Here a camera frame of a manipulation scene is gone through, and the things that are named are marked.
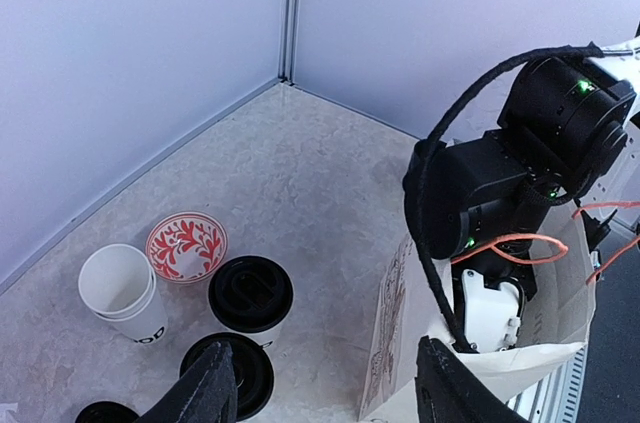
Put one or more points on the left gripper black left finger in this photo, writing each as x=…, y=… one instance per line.
x=207, y=392

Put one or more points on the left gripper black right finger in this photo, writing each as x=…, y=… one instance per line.
x=448, y=392

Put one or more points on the white paper takeout bag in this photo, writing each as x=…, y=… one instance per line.
x=516, y=341

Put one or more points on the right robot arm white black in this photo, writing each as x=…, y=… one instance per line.
x=481, y=204

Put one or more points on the stack of white paper cups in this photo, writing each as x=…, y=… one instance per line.
x=118, y=284

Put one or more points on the red white patterned bowl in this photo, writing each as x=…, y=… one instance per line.
x=186, y=247

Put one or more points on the aluminium front rail frame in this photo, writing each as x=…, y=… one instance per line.
x=556, y=397

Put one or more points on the right aluminium corner post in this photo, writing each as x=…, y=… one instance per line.
x=288, y=40

